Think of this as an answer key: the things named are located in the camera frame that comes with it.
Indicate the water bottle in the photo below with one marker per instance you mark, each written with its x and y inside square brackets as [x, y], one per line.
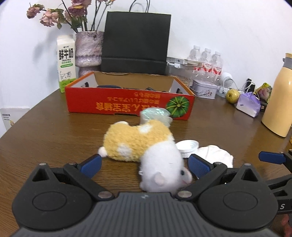
[195, 53]
[206, 59]
[217, 63]

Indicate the purple textured vase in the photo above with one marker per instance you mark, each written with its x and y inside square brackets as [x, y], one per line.
[88, 51]

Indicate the yellow green apple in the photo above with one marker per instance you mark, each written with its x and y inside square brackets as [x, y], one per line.
[232, 96]

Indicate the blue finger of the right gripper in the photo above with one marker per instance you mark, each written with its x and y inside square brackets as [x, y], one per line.
[276, 158]

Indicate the yellow thermos bottle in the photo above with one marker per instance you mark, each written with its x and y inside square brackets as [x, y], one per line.
[277, 116]

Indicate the small white camera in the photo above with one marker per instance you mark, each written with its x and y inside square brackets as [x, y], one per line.
[225, 81]

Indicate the water bottle middle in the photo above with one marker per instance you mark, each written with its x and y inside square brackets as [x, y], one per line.
[206, 59]

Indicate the white wall panel box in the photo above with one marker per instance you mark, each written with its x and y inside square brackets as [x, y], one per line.
[9, 116]

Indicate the colourful snack bag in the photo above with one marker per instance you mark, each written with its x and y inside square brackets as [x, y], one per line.
[263, 93]

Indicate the yellow white plush hamster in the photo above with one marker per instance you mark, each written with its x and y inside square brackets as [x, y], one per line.
[152, 144]

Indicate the dried rose bouquet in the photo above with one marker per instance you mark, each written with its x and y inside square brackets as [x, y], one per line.
[75, 15]

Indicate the red cardboard box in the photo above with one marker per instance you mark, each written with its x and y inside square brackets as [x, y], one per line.
[139, 91]

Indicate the white green milk carton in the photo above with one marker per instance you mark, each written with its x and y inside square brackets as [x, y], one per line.
[65, 60]

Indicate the white sock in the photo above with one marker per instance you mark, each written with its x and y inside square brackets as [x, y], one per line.
[213, 153]

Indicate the water bottle right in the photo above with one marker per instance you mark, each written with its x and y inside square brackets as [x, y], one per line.
[217, 63]

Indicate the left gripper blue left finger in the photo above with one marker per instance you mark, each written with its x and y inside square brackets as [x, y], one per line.
[91, 166]

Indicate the mint green roll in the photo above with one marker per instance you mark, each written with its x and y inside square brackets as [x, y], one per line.
[159, 114]

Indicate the purple white tissue pack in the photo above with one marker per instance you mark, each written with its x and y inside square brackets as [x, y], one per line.
[249, 104]

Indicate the white metal tin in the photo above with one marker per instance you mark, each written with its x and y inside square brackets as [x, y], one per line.
[204, 89]

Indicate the clear seed container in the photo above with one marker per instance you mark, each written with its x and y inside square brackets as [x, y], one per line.
[187, 76]

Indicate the black charger plug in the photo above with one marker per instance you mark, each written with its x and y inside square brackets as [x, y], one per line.
[249, 86]

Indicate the water bottle left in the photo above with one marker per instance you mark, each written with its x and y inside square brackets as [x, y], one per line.
[195, 53]

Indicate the navy blue pouch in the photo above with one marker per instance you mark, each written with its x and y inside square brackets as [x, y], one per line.
[109, 86]

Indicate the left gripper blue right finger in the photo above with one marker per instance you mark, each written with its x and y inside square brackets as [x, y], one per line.
[198, 166]

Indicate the black paper bag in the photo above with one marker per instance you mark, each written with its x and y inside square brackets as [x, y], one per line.
[135, 42]

